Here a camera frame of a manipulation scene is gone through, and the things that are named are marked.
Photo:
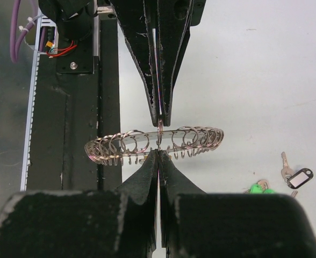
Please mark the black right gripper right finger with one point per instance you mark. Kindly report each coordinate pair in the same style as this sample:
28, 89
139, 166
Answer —
199, 224

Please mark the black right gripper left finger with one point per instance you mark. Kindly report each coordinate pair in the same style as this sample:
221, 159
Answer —
64, 223

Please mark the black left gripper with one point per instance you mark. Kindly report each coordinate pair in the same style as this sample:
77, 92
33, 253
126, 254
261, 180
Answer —
137, 19

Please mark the metal disc with keyrings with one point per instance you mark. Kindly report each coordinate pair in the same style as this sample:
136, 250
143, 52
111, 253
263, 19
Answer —
135, 145

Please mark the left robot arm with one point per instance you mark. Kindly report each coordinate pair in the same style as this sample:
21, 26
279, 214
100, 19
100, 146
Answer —
156, 34

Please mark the green tag key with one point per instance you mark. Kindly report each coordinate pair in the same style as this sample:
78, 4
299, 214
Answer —
260, 187

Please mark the black tag key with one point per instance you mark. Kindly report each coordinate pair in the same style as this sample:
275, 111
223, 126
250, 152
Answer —
295, 179

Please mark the white slotted cable duct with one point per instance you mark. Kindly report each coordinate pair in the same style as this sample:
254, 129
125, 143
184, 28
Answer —
30, 107

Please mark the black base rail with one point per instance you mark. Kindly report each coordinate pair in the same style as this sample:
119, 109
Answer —
76, 100

